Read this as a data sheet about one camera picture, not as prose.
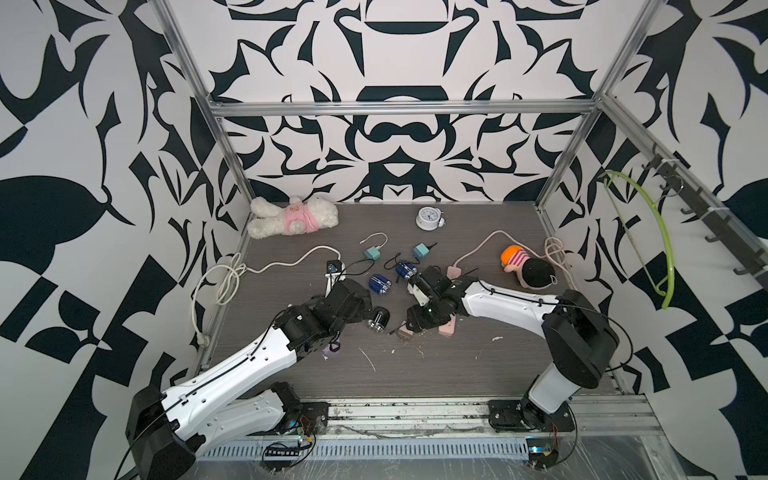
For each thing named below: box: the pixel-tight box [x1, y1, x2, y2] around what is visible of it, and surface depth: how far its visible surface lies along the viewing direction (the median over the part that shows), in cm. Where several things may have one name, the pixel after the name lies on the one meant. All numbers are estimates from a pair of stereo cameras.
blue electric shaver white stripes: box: [369, 275, 392, 295], surface depth 97 cm
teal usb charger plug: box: [412, 242, 437, 259], surface depth 107 cm
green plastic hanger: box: [599, 170, 675, 310], surface depth 74 cm
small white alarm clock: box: [415, 206, 445, 232], surface depth 114 cm
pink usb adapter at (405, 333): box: [398, 325, 414, 341], surface depth 88 cm
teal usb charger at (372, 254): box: [364, 246, 381, 262], surface depth 106 cm
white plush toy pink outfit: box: [247, 196, 339, 239], surface depth 107 cm
